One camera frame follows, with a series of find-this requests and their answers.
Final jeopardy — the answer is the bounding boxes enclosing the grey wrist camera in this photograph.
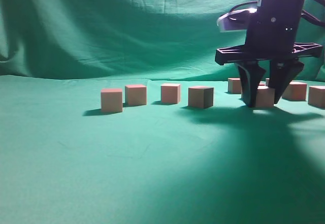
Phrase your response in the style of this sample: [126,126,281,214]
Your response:
[216,8,257,33]

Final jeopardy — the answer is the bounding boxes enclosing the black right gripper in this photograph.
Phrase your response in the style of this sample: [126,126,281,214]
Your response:
[215,0,322,108]

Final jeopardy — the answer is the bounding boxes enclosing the green cloth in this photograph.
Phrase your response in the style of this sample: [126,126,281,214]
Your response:
[1,0,324,223]

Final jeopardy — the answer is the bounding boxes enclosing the left-column red cube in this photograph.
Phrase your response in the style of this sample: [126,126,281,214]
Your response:
[255,86,275,108]
[161,83,181,104]
[227,78,242,94]

